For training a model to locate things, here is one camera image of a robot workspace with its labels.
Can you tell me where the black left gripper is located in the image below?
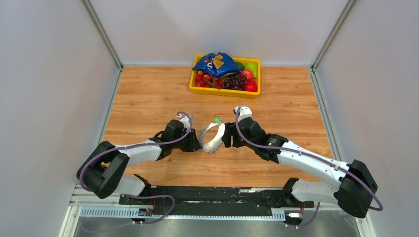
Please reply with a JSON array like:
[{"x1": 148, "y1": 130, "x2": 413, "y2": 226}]
[{"x1": 171, "y1": 128, "x2": 203, "y2": 152}]

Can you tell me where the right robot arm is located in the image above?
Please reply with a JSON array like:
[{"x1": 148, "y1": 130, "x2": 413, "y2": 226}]
[{"x1": 222, "y1": 117, "x2": 383, "y2": 218}]

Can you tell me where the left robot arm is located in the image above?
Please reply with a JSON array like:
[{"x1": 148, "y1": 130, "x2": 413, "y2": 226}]
[{"x1": 76, "y1": 116, "x2": 201, "y2": 204}]

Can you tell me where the red tomato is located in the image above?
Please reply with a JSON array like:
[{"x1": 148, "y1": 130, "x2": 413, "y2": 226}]
[{"x1": 244, "y1": 80, "x2": 258, "y2": 92}]

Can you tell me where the purple grape bunch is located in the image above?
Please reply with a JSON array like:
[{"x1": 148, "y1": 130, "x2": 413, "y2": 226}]
[{"x1": 221, "y1": 74, "x2": 248, "y2": 91}]

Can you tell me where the red cherry cluster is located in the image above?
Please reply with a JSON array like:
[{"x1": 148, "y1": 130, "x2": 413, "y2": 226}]
[{"x1": 194, "y1": 70, "x2": 223, "y2": 89}]

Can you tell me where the red apple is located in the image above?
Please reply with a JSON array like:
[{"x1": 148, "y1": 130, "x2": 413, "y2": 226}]
[{"x1": 240, "y1": 70, "x2": 254, "y2": 81}]

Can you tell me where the dark green avocado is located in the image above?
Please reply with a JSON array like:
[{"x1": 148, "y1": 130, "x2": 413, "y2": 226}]
[{"x1": 235, "y1": 61, "x2": 245, "y2": 71}]

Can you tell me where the blue chips bag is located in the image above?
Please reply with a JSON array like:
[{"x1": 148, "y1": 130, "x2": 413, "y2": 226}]
[{"x1": 192, "y1": 52, "x2": 242, "y2": 78}]

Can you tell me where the green apple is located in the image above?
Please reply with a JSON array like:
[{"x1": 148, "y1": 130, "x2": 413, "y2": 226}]
[{"x1": 245, "y1": 62, "x2": 258, "y2": 78}]

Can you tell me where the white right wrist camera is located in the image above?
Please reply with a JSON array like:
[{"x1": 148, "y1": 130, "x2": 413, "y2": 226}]
[{"x1": 233, "y1": 105, "x2": 252, "y2": 123}]

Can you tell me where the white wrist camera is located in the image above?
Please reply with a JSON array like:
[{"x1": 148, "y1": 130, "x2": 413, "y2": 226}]
[
  {"x1": 233, "y1": 105, "x2": 252, "y2": 123},
  {"x1": 176, "y1": 111, "x2": 193, "y2": 131}
]

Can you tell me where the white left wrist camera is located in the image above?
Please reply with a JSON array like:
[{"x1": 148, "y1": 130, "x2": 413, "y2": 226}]
[{"x1": 176, "y1": 111, "x2": 193, "y2": 131}]

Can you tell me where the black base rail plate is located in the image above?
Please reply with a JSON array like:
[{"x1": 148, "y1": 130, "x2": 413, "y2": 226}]
[{"x1": 119, "y1": 186, "x2": 315, "y2": 216}]

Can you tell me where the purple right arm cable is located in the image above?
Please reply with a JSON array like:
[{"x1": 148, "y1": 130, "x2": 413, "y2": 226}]
[{"x1": 234, "y1": 107, "x2": 384, "y2": 229}]

